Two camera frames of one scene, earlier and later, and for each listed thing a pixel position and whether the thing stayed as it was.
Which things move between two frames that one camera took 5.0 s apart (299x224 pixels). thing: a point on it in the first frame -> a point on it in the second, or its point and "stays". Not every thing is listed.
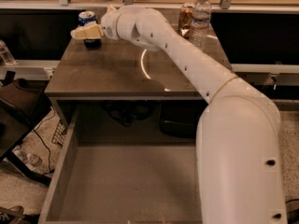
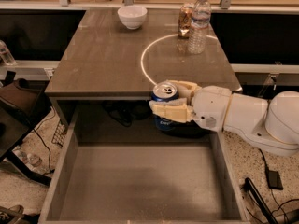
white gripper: x=108 y=24 -> x=211 y=105
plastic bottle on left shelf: x=6 y=54 stays
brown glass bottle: x=185 y=20 stays
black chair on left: x=22 y=106 stays
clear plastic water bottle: x=200 y=26 stays
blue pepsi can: x=86 y=18 -> x=164 y=91
